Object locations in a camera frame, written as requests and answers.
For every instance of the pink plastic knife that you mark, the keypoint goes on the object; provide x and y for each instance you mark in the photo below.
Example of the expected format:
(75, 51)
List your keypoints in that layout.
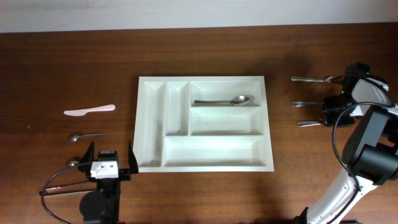
(82, 112)

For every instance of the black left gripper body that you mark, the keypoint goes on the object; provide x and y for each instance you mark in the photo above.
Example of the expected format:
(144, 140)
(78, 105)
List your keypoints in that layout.
(124, 175)

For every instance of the white plastic cutlery tray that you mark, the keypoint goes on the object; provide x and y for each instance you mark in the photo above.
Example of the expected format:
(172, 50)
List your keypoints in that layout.
(174, 135)

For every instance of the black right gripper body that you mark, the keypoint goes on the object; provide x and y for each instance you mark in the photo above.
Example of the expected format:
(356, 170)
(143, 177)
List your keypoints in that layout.
(334, 104)

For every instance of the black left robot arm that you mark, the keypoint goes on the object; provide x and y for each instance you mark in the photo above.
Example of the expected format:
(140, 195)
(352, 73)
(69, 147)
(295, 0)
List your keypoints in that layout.
(102, 204)

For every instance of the small metal teaspoon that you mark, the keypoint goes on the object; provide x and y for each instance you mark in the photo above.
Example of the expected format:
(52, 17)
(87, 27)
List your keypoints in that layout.
(73, 161)
(76, 137)

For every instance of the metal fork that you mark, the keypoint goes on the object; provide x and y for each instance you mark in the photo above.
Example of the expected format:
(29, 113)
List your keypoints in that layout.
(306, 103)
(306, 79)

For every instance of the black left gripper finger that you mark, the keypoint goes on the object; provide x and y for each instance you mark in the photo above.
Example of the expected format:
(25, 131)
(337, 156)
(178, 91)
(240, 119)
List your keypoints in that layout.
(132, 161)
(88, 157)

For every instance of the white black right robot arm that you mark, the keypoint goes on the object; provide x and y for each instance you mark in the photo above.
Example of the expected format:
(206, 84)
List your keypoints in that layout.
(363, 118)

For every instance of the large metal spoon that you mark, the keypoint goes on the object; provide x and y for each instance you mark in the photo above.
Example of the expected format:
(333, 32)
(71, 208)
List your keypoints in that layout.
(301, 124)
(241, 100)

